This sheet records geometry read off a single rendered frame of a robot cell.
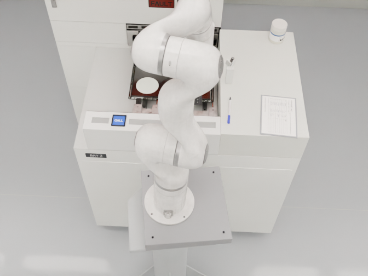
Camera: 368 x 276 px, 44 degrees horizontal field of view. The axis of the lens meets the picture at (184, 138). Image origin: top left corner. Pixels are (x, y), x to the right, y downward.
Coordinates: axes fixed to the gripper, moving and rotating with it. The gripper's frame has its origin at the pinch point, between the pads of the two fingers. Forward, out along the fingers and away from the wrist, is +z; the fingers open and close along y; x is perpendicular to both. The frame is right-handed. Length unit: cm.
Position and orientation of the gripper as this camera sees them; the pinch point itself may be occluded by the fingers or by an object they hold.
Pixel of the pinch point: (197, 99)
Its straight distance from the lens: 171.9
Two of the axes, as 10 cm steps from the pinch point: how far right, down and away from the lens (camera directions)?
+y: -0.3, 6.6, -7.5
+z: -0.3, 7.5, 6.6
